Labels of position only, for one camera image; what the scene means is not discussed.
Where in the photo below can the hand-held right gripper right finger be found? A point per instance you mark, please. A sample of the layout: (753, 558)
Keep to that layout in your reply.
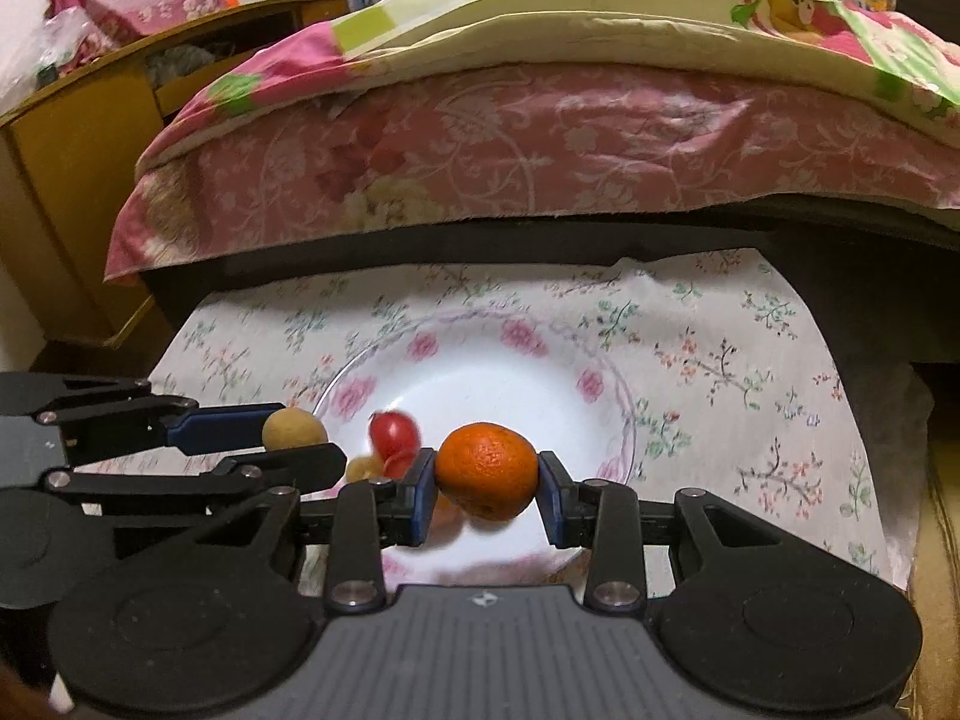
(551, 499)

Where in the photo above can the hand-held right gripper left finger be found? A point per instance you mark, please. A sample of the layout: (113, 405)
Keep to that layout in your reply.
(421, 499)

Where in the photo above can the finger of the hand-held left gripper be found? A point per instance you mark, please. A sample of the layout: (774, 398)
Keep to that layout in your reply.
(225, 427)
(300, 465)

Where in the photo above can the tan longan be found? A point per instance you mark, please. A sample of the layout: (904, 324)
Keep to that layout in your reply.
(362, 469)
(294, 429)

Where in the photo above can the red cherry tomato with stem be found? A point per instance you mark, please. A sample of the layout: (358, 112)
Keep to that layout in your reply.
(397, 466)

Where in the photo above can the dark orange rough mandarin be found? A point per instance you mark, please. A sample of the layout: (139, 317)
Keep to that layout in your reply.
(487, 469)

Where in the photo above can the white floral-rimmed plate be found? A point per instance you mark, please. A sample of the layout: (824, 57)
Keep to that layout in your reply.
(510, 390)

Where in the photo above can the floral white tablecloth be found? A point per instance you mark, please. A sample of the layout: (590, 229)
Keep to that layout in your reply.
(750, 405)

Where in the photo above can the yellow wooden cabinet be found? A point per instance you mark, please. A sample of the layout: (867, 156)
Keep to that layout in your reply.
(67, 202)

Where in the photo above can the pink floral bed sheet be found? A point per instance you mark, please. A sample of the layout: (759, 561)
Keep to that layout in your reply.
(525, 150)

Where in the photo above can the grey cloth bundle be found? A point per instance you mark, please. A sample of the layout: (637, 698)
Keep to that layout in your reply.
(184, 66)

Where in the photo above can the clear plastic bag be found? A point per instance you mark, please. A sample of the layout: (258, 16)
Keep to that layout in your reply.
(71, 45)

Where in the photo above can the patchwork pink green quilt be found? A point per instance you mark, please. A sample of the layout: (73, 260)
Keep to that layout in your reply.
(600, 37)

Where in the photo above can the dark bed frame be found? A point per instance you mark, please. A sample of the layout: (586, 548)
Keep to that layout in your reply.
(450, 240)

